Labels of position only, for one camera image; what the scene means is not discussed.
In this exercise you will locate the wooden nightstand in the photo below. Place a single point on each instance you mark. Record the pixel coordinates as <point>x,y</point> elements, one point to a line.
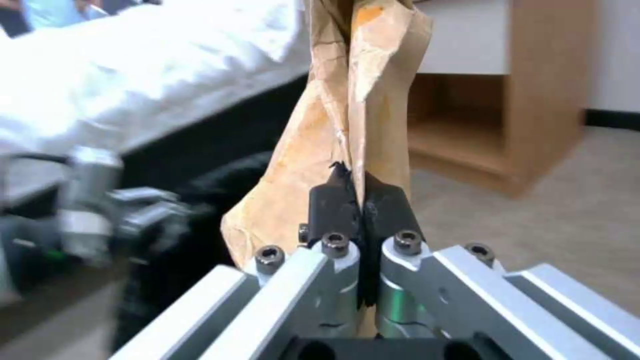
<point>545,112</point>

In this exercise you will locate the brown paper bag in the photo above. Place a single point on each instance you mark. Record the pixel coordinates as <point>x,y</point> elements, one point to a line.
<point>380,112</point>

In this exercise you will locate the white nightstand drawer front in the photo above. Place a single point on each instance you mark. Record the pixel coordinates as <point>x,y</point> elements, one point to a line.
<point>465,37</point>

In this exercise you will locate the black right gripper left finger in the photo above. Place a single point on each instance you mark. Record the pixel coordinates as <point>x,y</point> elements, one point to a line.
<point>280,300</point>

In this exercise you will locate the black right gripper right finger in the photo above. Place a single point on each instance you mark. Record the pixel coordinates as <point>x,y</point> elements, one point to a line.
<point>465,292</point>

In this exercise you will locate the person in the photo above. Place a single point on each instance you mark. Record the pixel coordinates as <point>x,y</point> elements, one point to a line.
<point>60,11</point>

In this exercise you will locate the white bed duvet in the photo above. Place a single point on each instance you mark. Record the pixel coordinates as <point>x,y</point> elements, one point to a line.
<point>125,75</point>

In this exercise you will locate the dark bed base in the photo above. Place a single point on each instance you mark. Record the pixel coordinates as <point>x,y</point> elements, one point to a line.
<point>225,123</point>

